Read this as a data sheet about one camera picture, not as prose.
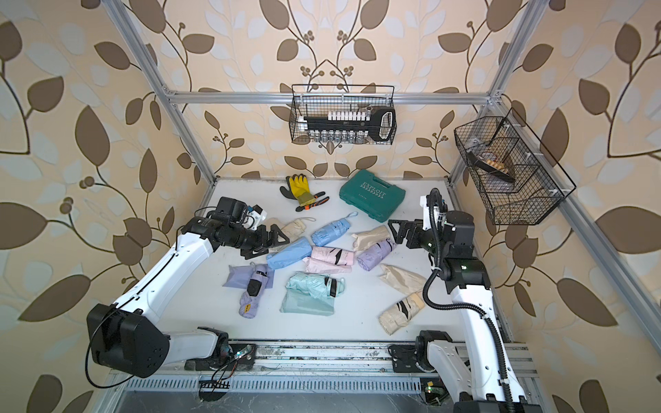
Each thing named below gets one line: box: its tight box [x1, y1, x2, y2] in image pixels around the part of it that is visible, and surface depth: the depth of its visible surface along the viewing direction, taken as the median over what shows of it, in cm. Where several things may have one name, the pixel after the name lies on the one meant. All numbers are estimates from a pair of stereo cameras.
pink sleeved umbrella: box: [302, 257, 353, 275], surface depth 92 cm
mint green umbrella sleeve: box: [278, 290, 335, 316], surface depth 85 cm
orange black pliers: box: [295, 191, 330, 212], surface depth 114 cm
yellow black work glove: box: [279, 173, 316, 208], surface depth 117 cm
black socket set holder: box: [297, 106, 397, 143], surface depth 86 cm
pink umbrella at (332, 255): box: [310, 246, 355, 266], surface depth 94 cm
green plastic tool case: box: [339, 169, 407, 223], surface depth 113 cm
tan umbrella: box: [378, 292, 426, 336], surface depth 80 cm
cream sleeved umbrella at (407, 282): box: [377, 263, 427, 296], surface depth 89 cm
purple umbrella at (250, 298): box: [238, 261, 269, 319], surface depth 86 cm
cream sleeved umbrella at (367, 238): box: [351, 224, 390, 252], surface depth 98 cm
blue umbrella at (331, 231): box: [310, 210, 359, 247], surface depth 101 cm
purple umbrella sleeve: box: [223, 262, 274, 290], surface depth 90 cm
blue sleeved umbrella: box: [266, 236, 312, 271], surface depth 93 cm
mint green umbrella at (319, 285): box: [285, 271, 346, 298], surface depth 86 cm
